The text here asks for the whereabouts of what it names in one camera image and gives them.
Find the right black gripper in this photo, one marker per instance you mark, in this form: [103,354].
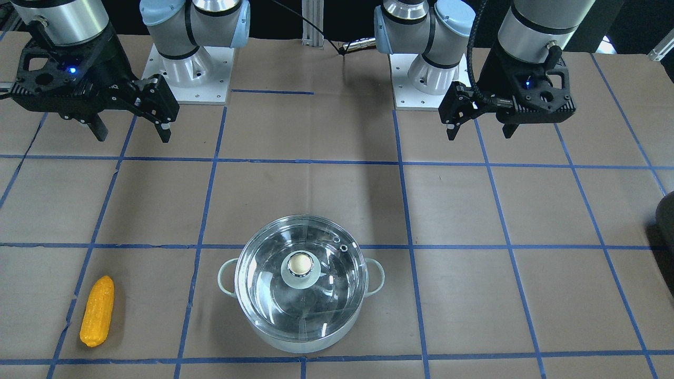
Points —
[107,61]

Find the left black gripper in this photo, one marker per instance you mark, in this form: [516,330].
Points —
[493,72]

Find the yellow corn cob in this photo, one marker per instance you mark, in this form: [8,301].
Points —
[97,316]

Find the glass pot lid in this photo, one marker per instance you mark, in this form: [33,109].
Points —
[300,247]

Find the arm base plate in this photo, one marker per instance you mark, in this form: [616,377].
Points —
[410,89]
[203,79]

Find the aluminium frame post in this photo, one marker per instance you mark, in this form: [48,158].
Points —
[312,12]

